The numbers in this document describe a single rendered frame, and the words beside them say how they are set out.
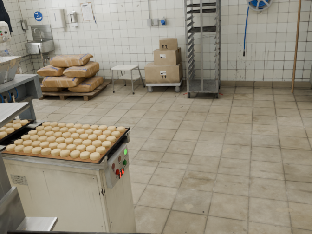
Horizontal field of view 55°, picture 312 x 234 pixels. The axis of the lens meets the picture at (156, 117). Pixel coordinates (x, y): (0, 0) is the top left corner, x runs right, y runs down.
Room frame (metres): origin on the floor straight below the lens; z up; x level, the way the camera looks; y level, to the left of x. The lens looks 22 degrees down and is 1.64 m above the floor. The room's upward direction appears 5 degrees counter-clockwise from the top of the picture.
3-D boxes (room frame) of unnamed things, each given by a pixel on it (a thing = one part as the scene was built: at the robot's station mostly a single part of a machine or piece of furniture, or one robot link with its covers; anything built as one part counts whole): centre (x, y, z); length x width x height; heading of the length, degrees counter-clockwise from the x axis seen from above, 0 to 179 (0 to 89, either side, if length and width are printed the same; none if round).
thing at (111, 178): (1.45, 0.23, 0.77); 0.24 x 0.04 x 0.14; 160
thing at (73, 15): (5.97, 1.42, 1.27); 0.19 x 0.10 x 0.30; 161
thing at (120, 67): (5.37, 0.45, 0.23); 0.45 x 0.45 x 0.46; 63
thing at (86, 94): (5.45, 1.50, 0.06); 1.20 x 0.80 x 0.11; 73
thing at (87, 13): (5.96, 1.11, 1.37); 0.27 x 0.02 x 0.40; 71
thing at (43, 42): (6.11, 2.12, 0.93); 0.99 x 0.38 x 1.09; 71
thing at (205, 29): (4.83, -0.85, 1.05); 0.60 x 0.40 x 0.01; 164
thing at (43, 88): (5.53, 1.78, 0.19); 0.72 x 0.42 x 0.15; 163
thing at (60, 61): (5.45, 1.44, 0.62); 0.72 x 0.42 x 0.17; 77
